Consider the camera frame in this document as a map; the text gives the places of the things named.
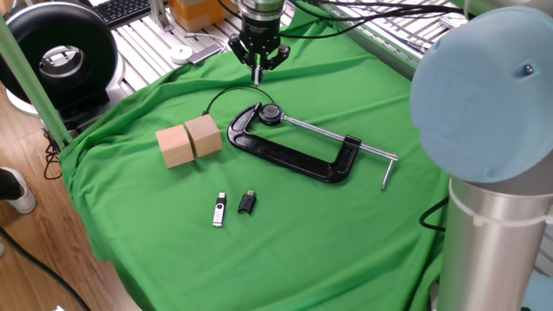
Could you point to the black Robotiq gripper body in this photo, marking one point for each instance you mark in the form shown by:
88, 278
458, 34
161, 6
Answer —
260, 41

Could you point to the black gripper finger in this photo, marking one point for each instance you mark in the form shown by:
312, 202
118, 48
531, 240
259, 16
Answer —
237, 47
283, 54

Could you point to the white USB drive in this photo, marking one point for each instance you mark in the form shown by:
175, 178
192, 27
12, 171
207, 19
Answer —
257, 82

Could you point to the black C-clamp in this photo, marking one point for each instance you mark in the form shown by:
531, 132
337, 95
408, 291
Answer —
294, 160

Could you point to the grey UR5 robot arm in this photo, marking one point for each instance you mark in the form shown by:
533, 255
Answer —
484, 95

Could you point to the short black USB dongle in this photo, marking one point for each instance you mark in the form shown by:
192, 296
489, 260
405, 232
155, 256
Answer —
246, 203

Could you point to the black silver swivel USB drive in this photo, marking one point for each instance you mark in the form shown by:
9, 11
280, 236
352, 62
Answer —
219, 213

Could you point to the orange box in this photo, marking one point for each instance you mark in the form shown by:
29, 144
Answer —
198, 13

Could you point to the white round puck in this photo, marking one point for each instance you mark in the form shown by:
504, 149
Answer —
181, 54

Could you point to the light wooden block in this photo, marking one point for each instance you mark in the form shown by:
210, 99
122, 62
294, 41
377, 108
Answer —
175, 147
204, 136

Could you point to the black keyboard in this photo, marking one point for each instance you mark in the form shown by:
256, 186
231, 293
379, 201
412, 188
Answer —
123, 10

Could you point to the green cloth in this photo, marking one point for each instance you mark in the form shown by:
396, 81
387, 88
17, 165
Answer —
324, 237

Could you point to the white shoe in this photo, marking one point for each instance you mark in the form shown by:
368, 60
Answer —
23, 201

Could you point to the silver angle bracket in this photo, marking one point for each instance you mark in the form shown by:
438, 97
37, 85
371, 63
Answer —
160, 15

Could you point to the green frame post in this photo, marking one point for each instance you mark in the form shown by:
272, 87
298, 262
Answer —
39, 95

